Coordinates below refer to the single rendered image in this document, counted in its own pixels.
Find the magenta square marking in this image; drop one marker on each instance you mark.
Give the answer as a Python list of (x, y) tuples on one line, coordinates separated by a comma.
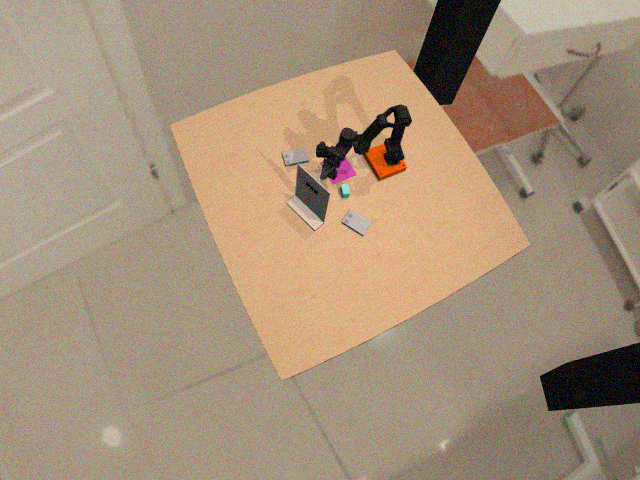
[(345, 171)]

